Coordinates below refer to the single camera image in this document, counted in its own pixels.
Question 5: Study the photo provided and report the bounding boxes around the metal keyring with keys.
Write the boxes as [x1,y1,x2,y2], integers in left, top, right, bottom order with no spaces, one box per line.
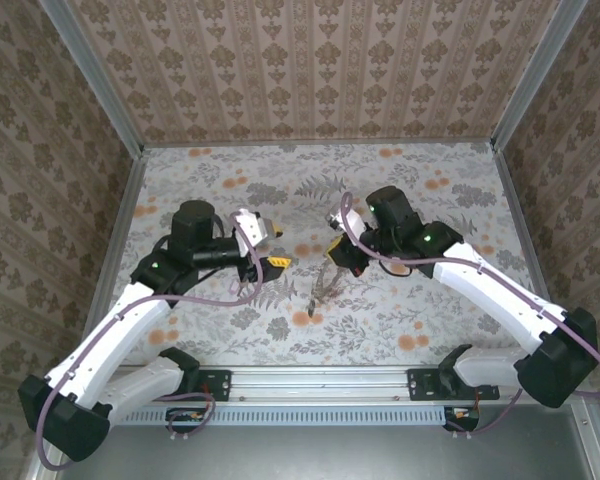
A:
[307,259,345,317]

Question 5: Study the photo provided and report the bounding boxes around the floral patterned table cover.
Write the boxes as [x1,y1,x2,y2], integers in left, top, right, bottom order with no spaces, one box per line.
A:
[87,142,561,369]

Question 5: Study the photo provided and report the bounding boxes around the grey metal sheet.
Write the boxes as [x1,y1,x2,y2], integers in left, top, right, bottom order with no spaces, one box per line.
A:
[29,404,600,480]

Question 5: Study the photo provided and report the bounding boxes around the aluminium frame rail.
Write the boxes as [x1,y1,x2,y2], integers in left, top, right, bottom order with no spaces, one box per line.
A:
[140,137,496,149]
[494,144,554,306]
[82,149,149,346]

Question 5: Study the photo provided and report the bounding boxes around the aluminium mounting rail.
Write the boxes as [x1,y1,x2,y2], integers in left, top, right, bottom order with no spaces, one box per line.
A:
[119,366,501,404]

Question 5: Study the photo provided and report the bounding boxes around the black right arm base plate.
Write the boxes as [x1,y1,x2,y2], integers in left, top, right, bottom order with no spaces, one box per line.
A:
[407,368,451,401]

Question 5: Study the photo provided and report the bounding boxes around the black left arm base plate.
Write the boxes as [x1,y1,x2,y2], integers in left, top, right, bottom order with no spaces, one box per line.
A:
[187,368,232,402]

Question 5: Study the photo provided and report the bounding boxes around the grey slotted cable duct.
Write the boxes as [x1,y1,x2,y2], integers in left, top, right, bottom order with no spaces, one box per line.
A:
[113,403,481,427]

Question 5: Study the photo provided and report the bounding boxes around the aluminium frame post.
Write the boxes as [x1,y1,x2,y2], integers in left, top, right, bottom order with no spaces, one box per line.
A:
[38,0,146,157]
[489,0,590,152]

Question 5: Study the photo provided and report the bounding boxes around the small controller board with wires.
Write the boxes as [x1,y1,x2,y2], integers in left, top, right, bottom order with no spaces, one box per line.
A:
[444,405,481,429]
[168,408,206,426]

